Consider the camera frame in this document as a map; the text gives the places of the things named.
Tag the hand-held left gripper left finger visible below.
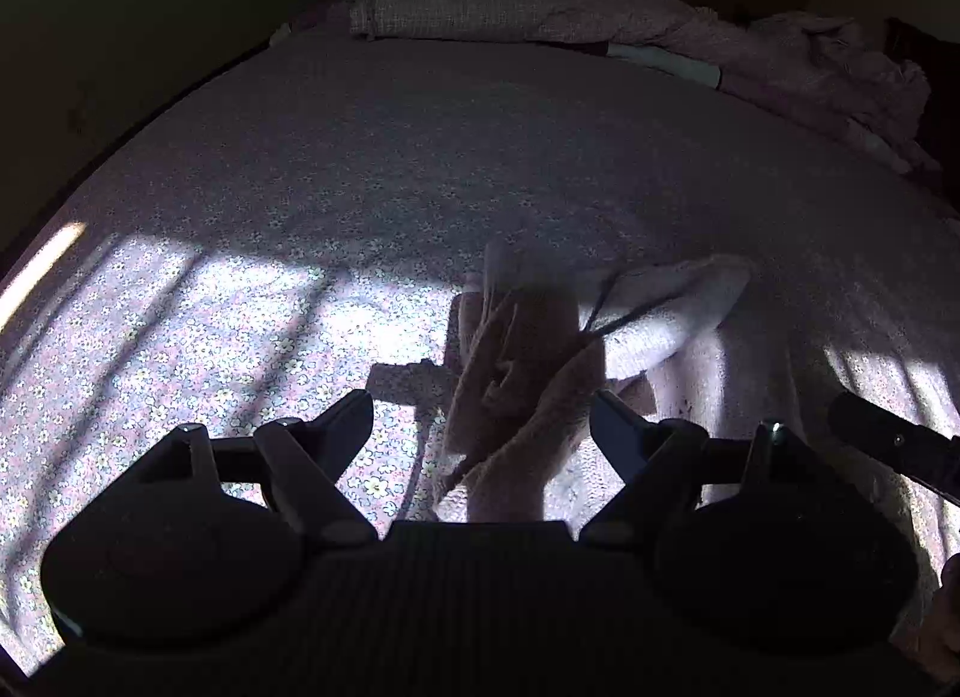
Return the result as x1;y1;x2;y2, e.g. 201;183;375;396
146;389;380;549

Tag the pale pink knit sweater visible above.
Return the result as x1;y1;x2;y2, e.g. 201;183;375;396
439;239;960;668

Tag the floral bed sheet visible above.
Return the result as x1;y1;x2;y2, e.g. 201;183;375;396
0;29;960;677

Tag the person's right hand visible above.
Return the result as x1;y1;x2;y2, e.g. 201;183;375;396
916;553;960;669

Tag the white cloth strip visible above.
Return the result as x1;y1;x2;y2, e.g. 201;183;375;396
606;42;722;89

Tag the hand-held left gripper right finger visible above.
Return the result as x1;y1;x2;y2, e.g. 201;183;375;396
577;389;835;548

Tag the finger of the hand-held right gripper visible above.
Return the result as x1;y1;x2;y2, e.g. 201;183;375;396
828;389;960;507

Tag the pink checkered quilt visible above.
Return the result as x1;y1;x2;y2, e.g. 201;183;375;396
349;0;935;169

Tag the purple cloth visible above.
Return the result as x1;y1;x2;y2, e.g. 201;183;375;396
289;0;361;37

